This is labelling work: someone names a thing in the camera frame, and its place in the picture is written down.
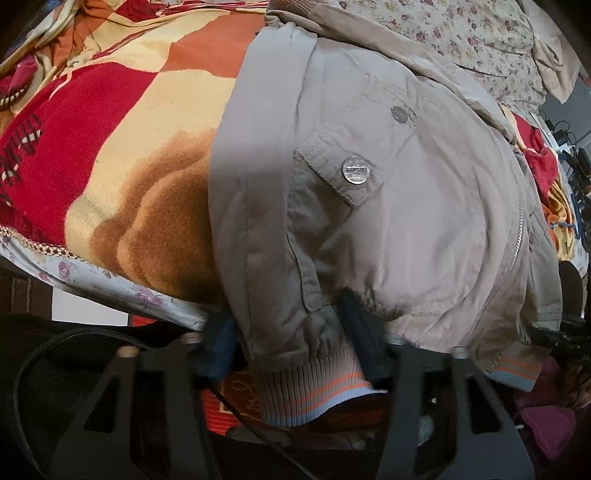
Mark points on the pink cloth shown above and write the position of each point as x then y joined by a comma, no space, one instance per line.
549,424

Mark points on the dark red knit garment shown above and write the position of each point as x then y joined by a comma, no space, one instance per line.
16,81

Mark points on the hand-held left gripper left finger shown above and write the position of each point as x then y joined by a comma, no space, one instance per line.
217,342

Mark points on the beige cloth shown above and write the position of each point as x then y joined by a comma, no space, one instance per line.
551,60

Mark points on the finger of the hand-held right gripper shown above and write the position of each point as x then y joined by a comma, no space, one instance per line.
547,338

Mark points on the red orange cream fleece blanket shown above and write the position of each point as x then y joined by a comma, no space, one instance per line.
138,115

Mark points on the beige jacket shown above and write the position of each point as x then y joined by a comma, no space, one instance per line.
392,230

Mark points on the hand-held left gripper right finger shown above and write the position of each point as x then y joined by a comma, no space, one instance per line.
364,337

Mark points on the floral bedsheet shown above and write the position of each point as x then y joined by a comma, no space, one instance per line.
438,32

